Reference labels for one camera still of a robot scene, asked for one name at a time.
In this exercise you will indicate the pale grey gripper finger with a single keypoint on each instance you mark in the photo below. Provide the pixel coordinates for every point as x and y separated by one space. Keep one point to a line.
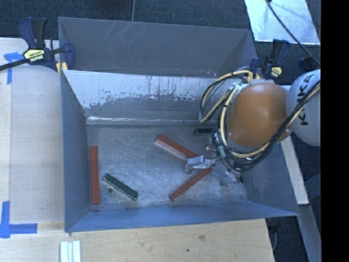
191 168
195 160

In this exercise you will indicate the red-brown flat block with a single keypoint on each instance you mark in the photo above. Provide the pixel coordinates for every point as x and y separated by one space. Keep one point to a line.
95 175
174 146
191 184

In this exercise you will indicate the dark green flat block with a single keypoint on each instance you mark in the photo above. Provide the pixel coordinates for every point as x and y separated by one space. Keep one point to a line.
120 186

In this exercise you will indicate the grey metal bin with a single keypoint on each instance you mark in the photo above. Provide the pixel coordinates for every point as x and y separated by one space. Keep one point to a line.
152 50

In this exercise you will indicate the pale wood flat board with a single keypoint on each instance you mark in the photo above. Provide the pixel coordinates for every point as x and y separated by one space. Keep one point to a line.
35 146

